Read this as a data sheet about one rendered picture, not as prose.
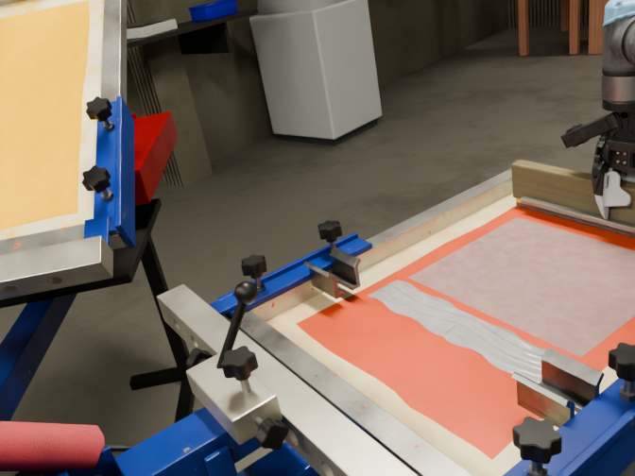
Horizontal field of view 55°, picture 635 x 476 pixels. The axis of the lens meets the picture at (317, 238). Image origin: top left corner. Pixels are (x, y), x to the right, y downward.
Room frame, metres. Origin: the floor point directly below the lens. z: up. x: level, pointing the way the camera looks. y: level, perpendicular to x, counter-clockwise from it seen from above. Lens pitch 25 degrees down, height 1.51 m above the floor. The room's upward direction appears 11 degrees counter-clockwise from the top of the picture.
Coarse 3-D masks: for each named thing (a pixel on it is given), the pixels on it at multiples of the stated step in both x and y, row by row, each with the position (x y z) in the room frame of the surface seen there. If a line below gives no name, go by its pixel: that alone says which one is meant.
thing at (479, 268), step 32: (512, 224) 1.06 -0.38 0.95; (544, 224) 1.03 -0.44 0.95; (576, 224) 1.01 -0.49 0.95; (448, 256) 0.98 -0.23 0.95; (480, 256) 0.96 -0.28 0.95; (512, 256) 0.94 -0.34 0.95; (544, 256) 0.92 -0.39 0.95; (448, 288) 0.87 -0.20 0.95; (480, 288) 0.85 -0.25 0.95; (512, 288) 0.84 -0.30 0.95; (320, 320) 0.85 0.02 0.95; (352, 320) 0.83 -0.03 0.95; (384, 320) 0.81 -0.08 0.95; (416, 320) 0.80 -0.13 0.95; (352, 352) 0.75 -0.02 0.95; (384, 352) 0.73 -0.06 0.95; (416, 352) 0.72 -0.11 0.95
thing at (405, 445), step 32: (480, 192) 1.16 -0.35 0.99; (512, 192) 1.20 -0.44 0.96; (416, 224) 1.07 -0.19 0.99; (448, 224) 1.10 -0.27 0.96; (384, 256) 1.01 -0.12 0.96; (256, 320) 0.83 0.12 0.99; (288, 352) 0.73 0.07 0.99; (320, 384) 0.64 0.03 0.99; (352, 416) 0.57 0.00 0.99; (384, 416) 0.56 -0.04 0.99; (416, 448) 0.50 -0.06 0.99
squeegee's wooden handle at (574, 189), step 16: (512, 176) 1.13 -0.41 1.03; (528, 176) 1.09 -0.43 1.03; (544, 176) 1.06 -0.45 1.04; (560, 176) 1.03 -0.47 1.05; (576, 176) 1.01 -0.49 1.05; (528, 192) 1.09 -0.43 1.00; (544, 192) 1.06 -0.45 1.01; (560, 192) 1.03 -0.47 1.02; (576, 192) 1.00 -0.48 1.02; (592, 192) 0.97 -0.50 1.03; (576, 208) 1.00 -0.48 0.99; (592, 208) 0.97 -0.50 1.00; (624, 208) 0.92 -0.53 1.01
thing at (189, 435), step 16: (192, 416) 0.57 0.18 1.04; (208, 416) 0.56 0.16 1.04; (160, 432) 0.55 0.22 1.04; (176, 432) 0.55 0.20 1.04; (192, 432) 0.54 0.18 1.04; (208, 432) 0.54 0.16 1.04; (224, 432) 0.53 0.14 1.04; (144, 448) 0.53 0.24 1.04; (160, 448) 0.53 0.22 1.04; (176, 448) 0.52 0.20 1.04; (192, 448) 0.52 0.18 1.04; (208, 448) 0.52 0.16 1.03; (240, 448) 0.54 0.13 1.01; (256, 448) 0.55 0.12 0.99; (128, 464) 0.51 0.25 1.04; (144, 464) 0.51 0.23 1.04; (160, 464) 0.50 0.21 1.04; (176, 464) 0.50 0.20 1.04; (192, 464) 0.51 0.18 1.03
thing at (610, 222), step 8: (528, 200) 1.08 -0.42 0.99; (536, 200) 1.07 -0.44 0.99; (544, 208) 1.05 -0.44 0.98; (552, 208) 1.03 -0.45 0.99; (560, 208) 1.02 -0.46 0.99; (568, 208) 1.01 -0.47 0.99; (576, 216) 0.99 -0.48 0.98; (584, 216) 0.97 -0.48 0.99; (592, 216) 0.96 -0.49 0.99; (600, 216) 0.96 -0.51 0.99; (608, 224) 0.94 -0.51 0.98; (616, 224) 0.92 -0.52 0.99; (624, 224) 0.91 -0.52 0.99; (632, 224) 0.91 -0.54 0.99; (632, 232) 0.90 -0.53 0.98
